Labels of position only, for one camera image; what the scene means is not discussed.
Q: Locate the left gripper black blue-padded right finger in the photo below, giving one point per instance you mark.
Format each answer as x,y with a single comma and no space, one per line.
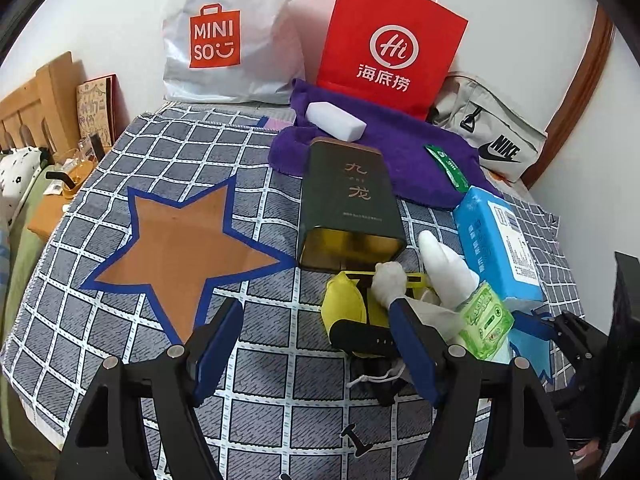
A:
524,437

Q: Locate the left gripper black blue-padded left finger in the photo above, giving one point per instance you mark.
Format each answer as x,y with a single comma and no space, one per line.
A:
107,439

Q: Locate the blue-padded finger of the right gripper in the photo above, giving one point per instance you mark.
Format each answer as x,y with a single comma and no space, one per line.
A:
534,325

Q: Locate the green tissue packet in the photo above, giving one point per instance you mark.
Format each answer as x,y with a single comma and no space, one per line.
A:
486,323

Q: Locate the yellow pouch with black straps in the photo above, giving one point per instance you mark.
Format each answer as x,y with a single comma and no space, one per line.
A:
354,320

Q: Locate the person's right hand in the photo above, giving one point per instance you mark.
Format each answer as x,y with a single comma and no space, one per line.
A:
588,460

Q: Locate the blue star mat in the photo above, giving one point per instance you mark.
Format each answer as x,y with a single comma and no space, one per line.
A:
537,351

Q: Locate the blue tissue pack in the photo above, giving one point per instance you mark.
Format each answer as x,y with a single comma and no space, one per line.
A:
494,246

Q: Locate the brown star mat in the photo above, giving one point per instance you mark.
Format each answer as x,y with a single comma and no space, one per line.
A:
179,252

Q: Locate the grey Nike waist bag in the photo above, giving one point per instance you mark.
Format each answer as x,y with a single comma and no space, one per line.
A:
506,142

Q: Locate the purple plush towel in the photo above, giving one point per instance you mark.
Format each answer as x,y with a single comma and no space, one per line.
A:
414,173

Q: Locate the dark green tea tin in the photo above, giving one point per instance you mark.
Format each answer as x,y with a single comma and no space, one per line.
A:
349,219

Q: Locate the grey checked bed cover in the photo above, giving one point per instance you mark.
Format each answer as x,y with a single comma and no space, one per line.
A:
289,403

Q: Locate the wooden nightstand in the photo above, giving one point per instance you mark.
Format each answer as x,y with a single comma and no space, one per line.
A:
63,186

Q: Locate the white spotted pillow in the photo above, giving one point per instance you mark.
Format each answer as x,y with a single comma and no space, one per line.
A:
19,172

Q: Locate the wooden headboard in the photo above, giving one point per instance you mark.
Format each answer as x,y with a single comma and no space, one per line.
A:
43,112

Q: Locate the red Haidilao paper bag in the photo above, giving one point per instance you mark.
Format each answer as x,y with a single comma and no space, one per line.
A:
394,53

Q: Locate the white Miniso plastic bag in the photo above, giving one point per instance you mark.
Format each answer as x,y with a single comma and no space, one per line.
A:
230,51

